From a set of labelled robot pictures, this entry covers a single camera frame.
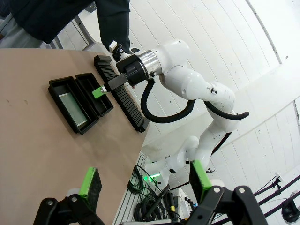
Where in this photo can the green perforated circuit board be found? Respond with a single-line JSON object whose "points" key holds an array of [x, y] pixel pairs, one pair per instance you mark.
{"points": [[72, 110]]}

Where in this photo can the black dome camera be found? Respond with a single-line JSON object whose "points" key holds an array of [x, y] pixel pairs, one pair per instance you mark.
{"points": [[290, 209]]}

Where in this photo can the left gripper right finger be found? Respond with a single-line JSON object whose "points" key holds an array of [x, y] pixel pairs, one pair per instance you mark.
{"points": [[199, 178]]}

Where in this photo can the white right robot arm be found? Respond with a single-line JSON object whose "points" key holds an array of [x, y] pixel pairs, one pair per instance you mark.
{"points": [[199, 82]]}

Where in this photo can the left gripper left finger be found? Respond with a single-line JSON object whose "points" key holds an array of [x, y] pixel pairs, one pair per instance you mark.
{"points": [[91, 187]]}

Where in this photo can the black tripod stand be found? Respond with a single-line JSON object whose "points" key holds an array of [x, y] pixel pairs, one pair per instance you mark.
{"points": [[269, 191]]}

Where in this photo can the black slotted PCB rack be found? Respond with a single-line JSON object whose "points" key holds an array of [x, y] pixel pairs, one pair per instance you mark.
{"points": [[131, 110]]}

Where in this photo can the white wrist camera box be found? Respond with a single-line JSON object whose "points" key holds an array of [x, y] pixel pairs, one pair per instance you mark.
{"points": [[113, 45]]}

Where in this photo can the person in dark shirt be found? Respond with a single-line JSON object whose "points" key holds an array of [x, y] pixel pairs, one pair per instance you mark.
{"points": [[47, 18]]}

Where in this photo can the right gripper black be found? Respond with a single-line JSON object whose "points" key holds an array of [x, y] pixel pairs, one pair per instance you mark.
{"points": [[132, 69]]}

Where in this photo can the black ESD tray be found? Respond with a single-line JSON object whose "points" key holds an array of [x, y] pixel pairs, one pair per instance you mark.
{"points": [[103, 110], [84, 127]]}

